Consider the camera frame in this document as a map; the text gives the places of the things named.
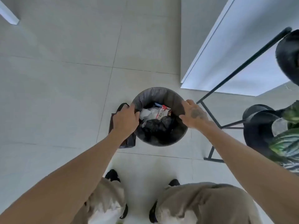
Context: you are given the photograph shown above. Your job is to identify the red and white packet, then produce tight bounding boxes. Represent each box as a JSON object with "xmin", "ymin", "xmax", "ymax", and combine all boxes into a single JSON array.
[{"xmin": 156, "ymin": 105, "xmax": 172, "ymax": 120}]

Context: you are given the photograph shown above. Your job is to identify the person's right hand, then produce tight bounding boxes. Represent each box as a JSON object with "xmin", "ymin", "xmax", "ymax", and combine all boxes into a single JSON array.
[{"xmin": 179, "ymin": 99, "xmax": 209, "ymax": 130}]

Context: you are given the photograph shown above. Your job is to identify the white waste bin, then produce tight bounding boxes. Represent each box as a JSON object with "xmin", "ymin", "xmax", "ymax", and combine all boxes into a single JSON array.
[{"xmin": 131, "ymin": 87, "xmax": 188, "ymax": 147}]

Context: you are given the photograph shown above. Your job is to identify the crumpled black plastic waste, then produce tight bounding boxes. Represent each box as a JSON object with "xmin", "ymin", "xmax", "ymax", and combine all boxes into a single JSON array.
[{"xmin": 138, "ymin": 116, "xmax": 176, "ymax": 141}]

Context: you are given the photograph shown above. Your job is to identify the crumpled white paper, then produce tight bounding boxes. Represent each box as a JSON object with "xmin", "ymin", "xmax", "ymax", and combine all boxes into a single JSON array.
[{"xmin": 139, "ymin": 107, "xmax": 162, "ymax": 122}]

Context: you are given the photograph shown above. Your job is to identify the person's right forearm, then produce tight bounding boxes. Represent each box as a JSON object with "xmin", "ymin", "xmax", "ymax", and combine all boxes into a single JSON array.
[{"xmin": 198, "ymin": 120, "xmax": 299, "ymax": 224}]

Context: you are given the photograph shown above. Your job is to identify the beige trousers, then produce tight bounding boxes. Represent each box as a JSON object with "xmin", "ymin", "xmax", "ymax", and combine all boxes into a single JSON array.
[{"xmin": 70, "ymin": 176, "xmax": 262, "ymax": 224}]

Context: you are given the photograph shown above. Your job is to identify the black metal plant stand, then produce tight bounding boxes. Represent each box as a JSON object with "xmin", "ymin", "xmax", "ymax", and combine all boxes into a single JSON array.
[{"xmin": 196, "ymin": 26, "xmax": 299, "ymax": 164}]

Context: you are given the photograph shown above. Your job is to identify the person's left forearm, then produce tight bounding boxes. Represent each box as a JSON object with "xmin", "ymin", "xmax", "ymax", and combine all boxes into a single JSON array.
[{"xmin": 0, "ymin": 132, "xmax": 132, "ymax": 224}]

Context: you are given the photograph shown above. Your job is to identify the person's left hand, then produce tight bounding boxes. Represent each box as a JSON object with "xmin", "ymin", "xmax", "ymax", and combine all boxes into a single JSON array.
[{"xmin": 112, "ymin": 104, "xmax": 140, "ymax": 138}]

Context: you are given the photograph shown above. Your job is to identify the striped green leaf plant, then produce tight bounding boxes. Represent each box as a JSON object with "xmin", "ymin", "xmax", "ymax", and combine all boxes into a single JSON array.
[{"xmin": 268, "ymin": 100, "xmax": 299, "ymax": 176}]

